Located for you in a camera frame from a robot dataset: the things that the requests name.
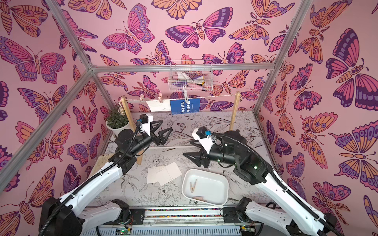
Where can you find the white postcard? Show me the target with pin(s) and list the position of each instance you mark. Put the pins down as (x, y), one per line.
(158, 175)
(159, 106)
(174, 171)

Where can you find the aluminium frame profiles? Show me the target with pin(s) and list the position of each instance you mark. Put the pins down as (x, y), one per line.
(47, 67)

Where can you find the wooden drying rack frame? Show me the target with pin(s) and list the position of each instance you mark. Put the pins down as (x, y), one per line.
(214, 113)

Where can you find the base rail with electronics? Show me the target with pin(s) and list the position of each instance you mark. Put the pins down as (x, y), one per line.
(179, 221)

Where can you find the white wire basket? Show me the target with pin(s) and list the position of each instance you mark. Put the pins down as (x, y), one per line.
(192, 75)

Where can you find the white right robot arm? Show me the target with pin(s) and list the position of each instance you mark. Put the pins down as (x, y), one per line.
(297, 218)

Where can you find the white plastic tray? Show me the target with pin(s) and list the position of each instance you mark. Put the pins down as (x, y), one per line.
(213, 187)

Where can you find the potted green plant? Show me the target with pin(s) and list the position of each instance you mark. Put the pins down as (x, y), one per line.
(117, 122)

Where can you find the blue postcard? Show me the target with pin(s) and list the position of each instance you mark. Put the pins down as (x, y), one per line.
(182, 106)

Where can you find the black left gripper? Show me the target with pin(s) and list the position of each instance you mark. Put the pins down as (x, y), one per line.
(163, 141)

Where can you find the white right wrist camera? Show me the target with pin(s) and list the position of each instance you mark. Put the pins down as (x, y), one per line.
(203, 135)

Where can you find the beige clothespin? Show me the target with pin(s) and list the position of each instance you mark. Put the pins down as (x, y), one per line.
(200, 198)
(192, 186)
(160, 98)

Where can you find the grey clothespin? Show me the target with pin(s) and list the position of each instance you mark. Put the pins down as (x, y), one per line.
(185, 94)

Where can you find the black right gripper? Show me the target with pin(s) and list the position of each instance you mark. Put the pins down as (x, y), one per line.
(204, 158)

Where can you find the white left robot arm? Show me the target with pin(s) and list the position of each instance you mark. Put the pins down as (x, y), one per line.
(67, 215)

